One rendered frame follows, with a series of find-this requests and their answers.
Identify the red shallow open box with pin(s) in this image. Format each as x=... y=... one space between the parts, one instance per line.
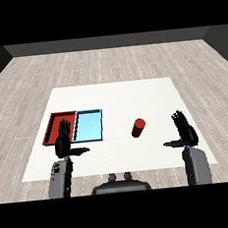
x=52 y=133

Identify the dark grey robot body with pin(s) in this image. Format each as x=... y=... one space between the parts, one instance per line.
x=121 y=185

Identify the red can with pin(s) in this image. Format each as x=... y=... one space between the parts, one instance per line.
x=138 y=127

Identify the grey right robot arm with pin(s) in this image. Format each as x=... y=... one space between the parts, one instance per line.
x=196 y=165

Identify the light blue shallow open box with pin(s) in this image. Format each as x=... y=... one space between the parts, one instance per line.
x=87 y=126

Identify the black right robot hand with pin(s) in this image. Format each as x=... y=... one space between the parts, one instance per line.
x=188 y=133

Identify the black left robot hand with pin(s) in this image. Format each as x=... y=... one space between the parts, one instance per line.
x=63 y=146

